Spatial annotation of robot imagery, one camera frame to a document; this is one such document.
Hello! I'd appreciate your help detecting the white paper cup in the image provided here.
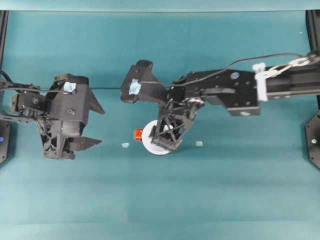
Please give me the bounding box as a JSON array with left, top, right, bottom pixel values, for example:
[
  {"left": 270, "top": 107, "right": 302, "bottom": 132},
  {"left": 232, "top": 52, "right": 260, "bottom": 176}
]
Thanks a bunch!
[{"left": 141, "top": 119, "right": 177, "bottom": 156}]

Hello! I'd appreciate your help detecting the black cup holder red handle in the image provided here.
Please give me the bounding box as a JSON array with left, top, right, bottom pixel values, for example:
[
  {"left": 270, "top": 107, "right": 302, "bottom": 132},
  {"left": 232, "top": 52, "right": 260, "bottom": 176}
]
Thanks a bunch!
[{"left": 133, "top": 127, "right": 145, "bottom": 143}]

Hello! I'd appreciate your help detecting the blue-green backdrop sheet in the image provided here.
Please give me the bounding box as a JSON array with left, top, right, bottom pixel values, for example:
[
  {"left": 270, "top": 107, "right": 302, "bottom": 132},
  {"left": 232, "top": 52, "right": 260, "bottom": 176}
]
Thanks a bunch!
[{"left": 0, "top": 0, "right": 320, "bottom": 12}]

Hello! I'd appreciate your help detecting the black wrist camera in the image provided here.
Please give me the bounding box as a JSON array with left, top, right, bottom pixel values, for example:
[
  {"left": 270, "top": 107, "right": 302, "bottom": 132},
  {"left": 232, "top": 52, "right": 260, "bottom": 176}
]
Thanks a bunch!
[
  {"left": 48, "top": 75, "right": 91, "bottom": 138},
  {"left": 119, "top": 59, "right": 171, "bottom": 104}
]

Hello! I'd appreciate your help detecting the thin black camera cable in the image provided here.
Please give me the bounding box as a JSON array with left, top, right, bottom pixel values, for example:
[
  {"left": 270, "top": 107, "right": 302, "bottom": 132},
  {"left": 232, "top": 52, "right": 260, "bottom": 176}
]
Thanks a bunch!
[
  {"left": 137, "top": 51, "right": 313, "bottom": 88},
  {"left": 0, "top": 83, "right": 75, "bottom": 96}
]

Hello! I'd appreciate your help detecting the black frame post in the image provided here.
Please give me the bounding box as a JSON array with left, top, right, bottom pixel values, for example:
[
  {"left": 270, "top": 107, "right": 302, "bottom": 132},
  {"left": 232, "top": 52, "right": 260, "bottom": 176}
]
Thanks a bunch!
[
  {"left": 0, "top": 10, "right": 10, "bottom": 67},
  {"left": 305, "top": 9, "right": 320, "bottom": 52}
]

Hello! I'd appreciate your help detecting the silver braided cable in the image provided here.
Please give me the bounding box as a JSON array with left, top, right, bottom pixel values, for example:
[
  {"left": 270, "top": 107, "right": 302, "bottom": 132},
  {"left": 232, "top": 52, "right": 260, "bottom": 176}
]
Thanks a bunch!
[{"left": 267, "top": 56, "right": 312, "bottom": 77}]

